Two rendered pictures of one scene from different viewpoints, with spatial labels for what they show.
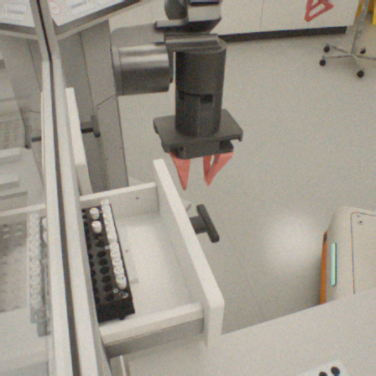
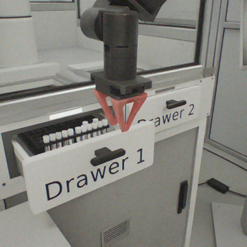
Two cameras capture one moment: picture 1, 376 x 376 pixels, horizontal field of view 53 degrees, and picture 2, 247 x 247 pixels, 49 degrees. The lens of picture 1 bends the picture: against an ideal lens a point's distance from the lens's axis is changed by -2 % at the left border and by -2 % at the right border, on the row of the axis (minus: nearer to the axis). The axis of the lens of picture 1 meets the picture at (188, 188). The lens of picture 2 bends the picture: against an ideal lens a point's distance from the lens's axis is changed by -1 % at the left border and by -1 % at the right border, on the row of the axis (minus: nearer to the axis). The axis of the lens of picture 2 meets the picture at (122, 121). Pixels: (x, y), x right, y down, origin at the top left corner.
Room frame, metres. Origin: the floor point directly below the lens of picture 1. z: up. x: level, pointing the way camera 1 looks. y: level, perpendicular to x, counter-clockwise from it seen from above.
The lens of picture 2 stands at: (0.27, -0.46, 1.17)
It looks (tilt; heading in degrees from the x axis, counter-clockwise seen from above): 23 degrees down; 71
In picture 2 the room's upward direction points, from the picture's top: straight up
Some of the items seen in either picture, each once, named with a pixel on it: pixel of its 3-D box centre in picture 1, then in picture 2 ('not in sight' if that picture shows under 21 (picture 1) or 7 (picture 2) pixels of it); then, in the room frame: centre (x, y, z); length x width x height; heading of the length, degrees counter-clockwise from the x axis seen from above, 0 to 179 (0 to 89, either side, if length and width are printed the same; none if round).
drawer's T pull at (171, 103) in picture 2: (89, 127); (173, 103); (0.65, 0.20, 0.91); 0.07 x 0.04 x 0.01; 17
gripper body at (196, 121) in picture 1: (198, 112); (120, 65); (0.42, -0.01, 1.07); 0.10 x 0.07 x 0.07; 107
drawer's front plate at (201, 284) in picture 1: (181, 242); (98, 162); (0.38, 0.01, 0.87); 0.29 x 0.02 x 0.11; 17
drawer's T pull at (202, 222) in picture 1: (199, 224); (104, 154); (0.39, -0.02, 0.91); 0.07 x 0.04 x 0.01; 17
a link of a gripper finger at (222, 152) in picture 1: (199, 158); (120, 105); (0.42, -0.01, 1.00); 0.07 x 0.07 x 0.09; 17
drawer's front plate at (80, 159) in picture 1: (78, 142); (166, 111); (0.64, 0.22, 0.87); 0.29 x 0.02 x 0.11; 17
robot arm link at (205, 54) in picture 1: (195, 65); (118, 28); (0.42, -0.01, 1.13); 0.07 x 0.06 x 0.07; 103
